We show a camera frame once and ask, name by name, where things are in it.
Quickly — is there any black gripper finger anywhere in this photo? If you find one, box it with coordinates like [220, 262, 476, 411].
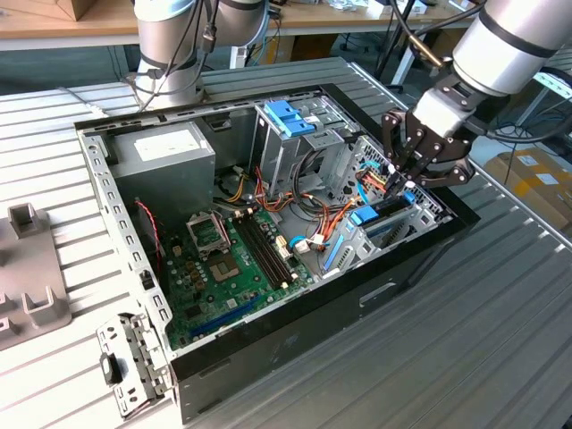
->
[403, 139, 474, 189]
[381, 109, 425, 176]

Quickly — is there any coloured power wire black plug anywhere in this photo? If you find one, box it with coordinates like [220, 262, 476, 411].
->
[356, 163, 406, 200]

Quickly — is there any hard disk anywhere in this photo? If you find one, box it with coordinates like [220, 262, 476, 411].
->
[325, 190, 416, 273]

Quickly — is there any grey metal disk bay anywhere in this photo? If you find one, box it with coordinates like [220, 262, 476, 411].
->
[319, 191, 452, 281]

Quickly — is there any labelled brown cardboard box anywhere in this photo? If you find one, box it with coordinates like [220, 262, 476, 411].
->
[484, 147, 572, 231]

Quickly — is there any black tripod stand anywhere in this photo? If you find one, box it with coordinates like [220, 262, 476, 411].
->
[374, 0, 419, 90]

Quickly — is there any blue plastic drive latch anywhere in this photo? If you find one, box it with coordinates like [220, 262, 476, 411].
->
[263, 100, 327, 139]

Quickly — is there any grey metal drive cage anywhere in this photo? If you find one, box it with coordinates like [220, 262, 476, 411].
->
[249, 96, 358, 202]

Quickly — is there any black RAM slot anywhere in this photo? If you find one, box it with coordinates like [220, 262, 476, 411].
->
[234, 213, 287, 290]
[247, 208, 297, 282]

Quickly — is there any metal socket cover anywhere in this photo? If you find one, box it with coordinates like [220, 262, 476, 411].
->
[185, 212, 232, 261]

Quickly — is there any black open PC case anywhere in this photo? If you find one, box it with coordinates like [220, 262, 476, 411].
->
[73, 82, 482, 425]

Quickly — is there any grey power supply unit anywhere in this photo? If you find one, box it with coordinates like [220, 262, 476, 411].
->
[106, 121, 218, 229]

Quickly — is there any blue expansion slot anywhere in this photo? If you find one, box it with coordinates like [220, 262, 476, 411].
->
[189, 292, 263, 341]

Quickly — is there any green motherboard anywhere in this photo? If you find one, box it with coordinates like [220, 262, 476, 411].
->
[163, 207, 312, 349]

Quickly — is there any metal expansion card retainer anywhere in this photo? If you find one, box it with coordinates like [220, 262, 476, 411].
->
[96, 312, 175, 419]

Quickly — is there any black latch tab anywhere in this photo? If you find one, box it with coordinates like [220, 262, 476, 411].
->
[100, 352, 124, 386]

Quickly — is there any grey parts rack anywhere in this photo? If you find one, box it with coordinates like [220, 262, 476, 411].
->
[0, 201, 73, 352]

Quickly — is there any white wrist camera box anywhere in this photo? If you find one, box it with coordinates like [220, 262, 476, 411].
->
[410, 87, 475, 139]

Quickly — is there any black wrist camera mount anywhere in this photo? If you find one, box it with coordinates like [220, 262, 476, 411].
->
[433, 73, 477, 99]

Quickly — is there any blue wire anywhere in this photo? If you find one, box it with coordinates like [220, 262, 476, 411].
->
[356, 161, 385, 206]
[288, 235, 330, 254]

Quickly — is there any thick black wrist cable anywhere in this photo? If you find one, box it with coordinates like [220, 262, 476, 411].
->
[473, 106, 572, 145]

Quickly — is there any black cable brass connector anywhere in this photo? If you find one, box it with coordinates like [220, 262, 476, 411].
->
[387, 0, 448, 71]

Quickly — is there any orange red wire bundle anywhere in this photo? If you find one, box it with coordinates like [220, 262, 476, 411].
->
[254, 164, 363, 258]

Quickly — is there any yellow black wire bundle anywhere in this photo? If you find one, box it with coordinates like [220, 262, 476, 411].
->
[214, 172, 251, 206]

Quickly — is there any red black fan wire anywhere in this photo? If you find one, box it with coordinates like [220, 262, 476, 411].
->
[133, 199, 164, 273]

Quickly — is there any black cable with plug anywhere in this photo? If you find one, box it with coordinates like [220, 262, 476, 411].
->
[57, 84, 151, 118]

